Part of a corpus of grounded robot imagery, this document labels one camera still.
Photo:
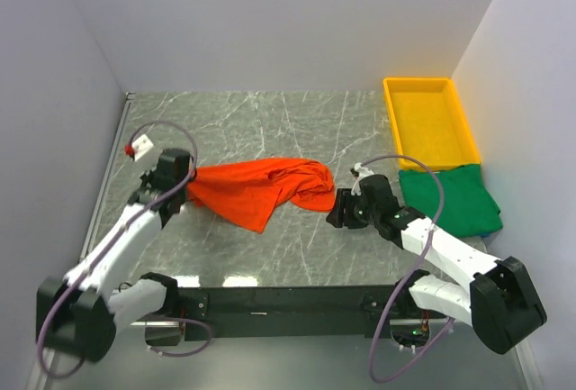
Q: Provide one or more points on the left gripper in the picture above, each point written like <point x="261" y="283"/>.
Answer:
<point x="148" y="176"/>

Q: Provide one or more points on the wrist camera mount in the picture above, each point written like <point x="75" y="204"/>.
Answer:
<point x="140" y="148"/>
<point x="359" y="172"/>

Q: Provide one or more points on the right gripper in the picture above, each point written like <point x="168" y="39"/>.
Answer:
<point x="345" y="199"/>

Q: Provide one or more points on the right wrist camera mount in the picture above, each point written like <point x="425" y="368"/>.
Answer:
<point x="359" y="172"/>

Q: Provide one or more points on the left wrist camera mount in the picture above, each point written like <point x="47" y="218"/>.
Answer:
<point x="140" y="148"/>

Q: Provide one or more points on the black base beam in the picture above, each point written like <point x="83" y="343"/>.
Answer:
<point x="251" y="311"/>

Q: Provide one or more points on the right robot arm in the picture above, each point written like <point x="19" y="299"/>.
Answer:
<point x="496" y="297"/>

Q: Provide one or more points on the folded green t shirt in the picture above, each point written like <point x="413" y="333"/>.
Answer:
<point x="469" y="209"/>

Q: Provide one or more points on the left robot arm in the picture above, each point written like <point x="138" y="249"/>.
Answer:
<point x="81" y="313"/>

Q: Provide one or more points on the yellow plastic bin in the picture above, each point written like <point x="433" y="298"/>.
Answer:
<point x="428" y="123"/>

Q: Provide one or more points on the orange t shirt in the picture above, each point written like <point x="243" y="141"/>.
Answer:
<point x="247" y="193"/>

